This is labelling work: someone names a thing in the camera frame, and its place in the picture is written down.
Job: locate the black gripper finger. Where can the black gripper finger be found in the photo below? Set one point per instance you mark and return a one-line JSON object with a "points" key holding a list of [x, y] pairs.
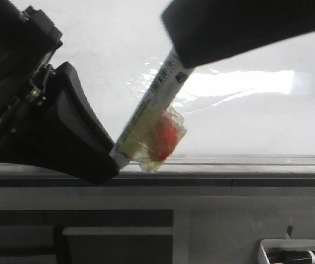
{"points": [[61, 133], [203, 32]]}

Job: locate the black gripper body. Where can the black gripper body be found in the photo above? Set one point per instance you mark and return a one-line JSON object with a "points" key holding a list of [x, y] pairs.
{"points": [[28, 40]]}

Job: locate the white marker with taped grip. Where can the white marker with taped grip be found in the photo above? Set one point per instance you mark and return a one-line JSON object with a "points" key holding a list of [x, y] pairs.
{"points": [[158, 97]]}

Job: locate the black capped marker in tray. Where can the black capped marker in tray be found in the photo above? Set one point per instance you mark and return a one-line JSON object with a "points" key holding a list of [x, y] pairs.
{"points": [[291, 256]]}

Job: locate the white plastic marker tray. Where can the white plastic marker tray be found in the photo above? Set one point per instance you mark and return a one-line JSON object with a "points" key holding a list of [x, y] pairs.
{"points": [[273, 245]]}

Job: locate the white whiteboard with metal frame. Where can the white whiteboard with metal frame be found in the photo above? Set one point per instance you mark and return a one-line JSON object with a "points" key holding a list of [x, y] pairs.
{"points": [[258, 103]]}

